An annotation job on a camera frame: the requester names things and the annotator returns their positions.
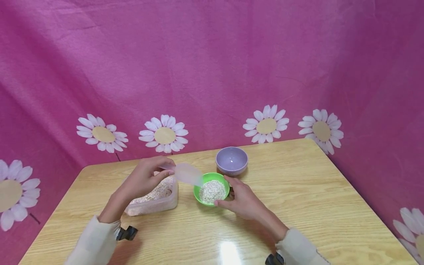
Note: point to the purple bowl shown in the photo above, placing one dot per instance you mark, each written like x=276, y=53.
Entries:
x=232, y=161

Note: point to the person's left index finger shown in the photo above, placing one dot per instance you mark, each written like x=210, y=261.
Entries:
x=159, y=159

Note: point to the person's left hand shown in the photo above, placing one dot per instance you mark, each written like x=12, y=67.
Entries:
x=140, y=180

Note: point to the person's right thumb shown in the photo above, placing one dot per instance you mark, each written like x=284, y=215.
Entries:
x=222, y=203

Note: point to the person's right hand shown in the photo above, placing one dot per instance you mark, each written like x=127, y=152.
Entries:
x=245, y=200

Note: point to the oats in green bowl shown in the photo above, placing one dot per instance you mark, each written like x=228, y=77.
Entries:
x=212, y=191

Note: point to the black wrist band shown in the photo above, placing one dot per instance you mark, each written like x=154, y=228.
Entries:
x=127, y=233
x=274, y=259

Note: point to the person's left thumb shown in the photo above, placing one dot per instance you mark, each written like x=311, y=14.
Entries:
x=163, y=177

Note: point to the person's right forearm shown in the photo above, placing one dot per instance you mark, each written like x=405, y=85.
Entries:
x=294, y=244

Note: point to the oats in clear container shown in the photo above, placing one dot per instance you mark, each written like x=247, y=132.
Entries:
x=159, y=192

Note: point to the translucent plastic scoop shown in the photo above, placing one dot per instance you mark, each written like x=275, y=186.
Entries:
x=188, y=174

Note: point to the clear plastic container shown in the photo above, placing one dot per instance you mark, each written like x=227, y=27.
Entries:
x=155, y=206

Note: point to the green bowl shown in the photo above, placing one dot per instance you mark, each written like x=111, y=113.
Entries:
x=197, y=195

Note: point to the person's left forearm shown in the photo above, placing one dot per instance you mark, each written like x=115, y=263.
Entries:
x=99, y=235

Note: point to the person's right index finger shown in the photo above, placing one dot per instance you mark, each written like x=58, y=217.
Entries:
x=230, y=181

